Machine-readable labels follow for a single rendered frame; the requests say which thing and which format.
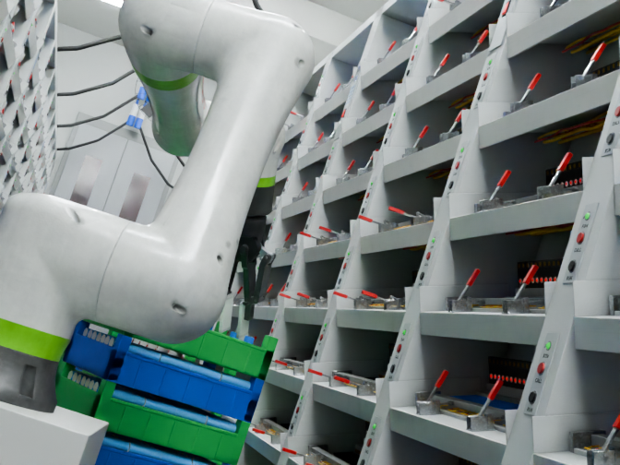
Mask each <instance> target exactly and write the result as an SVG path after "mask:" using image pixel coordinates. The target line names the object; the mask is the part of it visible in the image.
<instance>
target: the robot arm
mask: <svg viewBox="0 0 620 465"><path fill-rule="evenodd" d="M118 27H119V31H120V35H121V38H122V41H123V44H124V47H125V50H126V53H127V55H128V58H129V60H130V65H131V66H132V68H133V69H134V71H135V72H136V74H137V76H138V78H139V80H140V82H141V84H142V86H143V88H144V90H145V91H146V93H147V96H148V98H149V104H150V108H151V109H152V111H151V113H152V122H151V129H152V134H153V136H154V139H155V140H156V142H157V144H158V145H159V146H160V147H161V148H162V149H163V150H164V151H166V152H168V153H170V154H172V155H174V156H180V157H188V160H187V162H186V164H185V167H184V169H183V170H182V172H181V174H180V176H179V178H178V180H177V182H176V184H175V185H174V187H173V190H172V192H171V194H170V195H169V196H168V198H167V200H166V202H165V203H164V205H163V207H162V209H161V211H160V213H159V214H158V216H157V218H156V220H155V221H154V222H153V223H151V224H148V225H142V224H139V223H136V222H132V221H128V220H125V219H122V218H120V217H117V216H114V215H112V214H109V213H106V212H103V211H99V210H96V209H92V208H89V207H86V206H83V205H80V204H78V203H75V202H72V201H69V200H66V199H63V198H60V197H54V196H50V195H45V194H38V193H18V194H15V195H13V196H12V197H10V198H9V199H8V200H7V201H6V203H5V205H4V207H3V210H2V212H1V215H0V401H2V402H4V403H8V404H12V405H15V406H19V407H22V408H26V409H30V410H34V411H41V412H48V413H54V410H55V407H56V404H57V399H56V394H55V377H56V371H57V367H58V364H59V361H60V359H61V356H62V354H63V352H64V351H65V349H66V347H67V346H68V344H69V343H70V341H71V339H72V336H73V333H74V330H75V327H76V325H77V323H78V322H79V321H81V320H84V319H89V320H92V321H95V322H98V323H101V324H103V325H107V326H110V327H113V328H118V329H121V330H123V331H126V332H129V333H132V334H135V335H138V336H140V337H144V338H147V339H150V340H155V341H157V342H161V343H166V344H179V343H185V342H189V341H191V340H195V339H197V338H199V337H200V336H202V335H204V334H205V333H206V332H207V331H209V330H210V329H211V328H212V327H213V326H214V324H215V323H216V322H217V320H218V319H219V317H221V319H220V328H219V332H220V333H222V332H224V331H226V330H229V329H231V321H232V311H233V294H232V292H233V291H231V288H232V286H233V279H234V275H235V271H236V269H237V265H238V262H239V261H241V262H242V268H243V272H244V301H243V302H240V309H239V317H238V326H237V335H236V338H238V339H240V338H242V337H244V336H246V335H248V327H249V320H251V319H252V318H253V317H254V309H255V304H258V303H260V302H263V301H265V298H266V293H267V288H268V279H269V274H270V269H271V264H272V263H273V261H274V259H275V258H276V254H275V253H274V252H272V253H270V252H269V251H268V250H267V249H266V248H265V244H264V241H263V236H264V233H265V228H266V219H267V216H266V215H268V214H269V213H271V211H272V205H273V197H274V188H275V180H276V172H277V167H278V162H279V158H280V153H281V150H282V148H283V145H284V142H285V128H284V124H285V122H286V120H287V118H288V116H289V114H290V112H291V110H292V109H293V107H294V105H295V103H297V101H298V99H299V97H300V96H301V94H302V92H303V90H304V88H305V87H306V85H307V83H308V82H309V80H310V78H311V76H312V74H313V71H314V67H315V50H314V46H313V44H312V41H311V39H310V37H309V35H308V34H307V32H306V31H305V30H304V28H303V27H302V26H301V25H299V24H298V23H297V22H295V21H294V20H292V19H290V18H287V17H285V16H282V15H278V14H273V13H269V12H264V11H260V10H256V9H253V8H249V7H245V6H238V5H236V4H232V3H229V2H225V1H222V0H124V1H123V3H122V5H121V7H120V11H119V16H118ZM204 77H205V78H209V79H212V80H214V81H216V82H217V88H216V90H215V93H214V96H213V99H212V101H206V100H205V96H204V87H203V83H204ZM259 254H260V255H261V256H260V259H259V260H260V261H261V262H260V264H259V268H258V273H257V278H256V257H257V256H258V255H259ZM229 293H230V294H229Z"/></svg>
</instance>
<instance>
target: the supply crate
mask: <svg viewBox="0 0 620 465"><path fill-rule="evenodd" d="M83 321H86V322H89V323H91V324H94V325H96V326H99V327H102V328H107V329H109V330H111V331H114V332H117V333H120V334H123V335H126V336H128V337H131V338H134V339H137V340H142V341H145V342H147V343H150V344H153V345H157V346H160V347H162V348H165V349H168V350H171V351H174V352H179V353H181V354H184V355H187V356H190V357H193V358H197V359H199V360H202V361H205V362H208V363H211V364H216V365H218V366H221V367H224V368H227V369H230V370H233V371H236V372H239V373H242V374H245V375H248V376H252V377H255V378H258V379H261V380H264V381H265V380H266V376H267V373H268V369H269V366H270V363H271V360H272V357H273V354H274V351H275V349H276V346H277V343H278V340H279V339H277V338H274V337H271V336H269V335H265V337H264V339H263V342H262V345H261V347H258V346H256V345H254V344H251V343H248V342H245V341H242V340H238V339H235V338H232V337H229V336H227V332H228V330H226V331H224V332H222V333H220V332H219V328H220V321H217V324H216V327H215V329H214V331H213V330H209V331H207V332H206V333H205V334H204V335H202V336H200V337H199V338H197V339H195V340H191V341H189V342H185V343H179V344H166V343H161V342H157V341H155V340H150V339H147V338H144V337H140V336H138V335H135V334H132V333H129V332H126V331H123V330H121V329H118V328H113V327H110V326H107V325H103V324H101V323H98V322H95V321H92V320H89V319H84V320H83Z"/></svg>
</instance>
